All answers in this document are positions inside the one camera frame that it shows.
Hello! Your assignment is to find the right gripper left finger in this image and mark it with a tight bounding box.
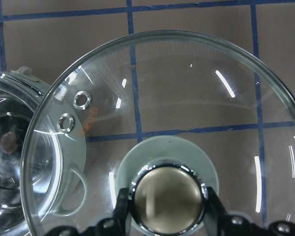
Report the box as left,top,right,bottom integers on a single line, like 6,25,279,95
45,188,131,236

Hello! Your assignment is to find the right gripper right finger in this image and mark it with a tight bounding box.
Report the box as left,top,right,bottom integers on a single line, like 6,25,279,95
203,187,295,236

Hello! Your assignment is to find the glass pot lid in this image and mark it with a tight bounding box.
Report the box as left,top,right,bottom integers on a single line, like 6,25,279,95
21,30,295,236

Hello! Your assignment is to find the brown egg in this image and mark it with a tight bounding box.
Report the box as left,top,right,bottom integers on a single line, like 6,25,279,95
0,132,18,154

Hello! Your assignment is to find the pale green electric pot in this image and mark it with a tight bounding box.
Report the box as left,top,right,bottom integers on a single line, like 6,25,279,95
0,66,88,236

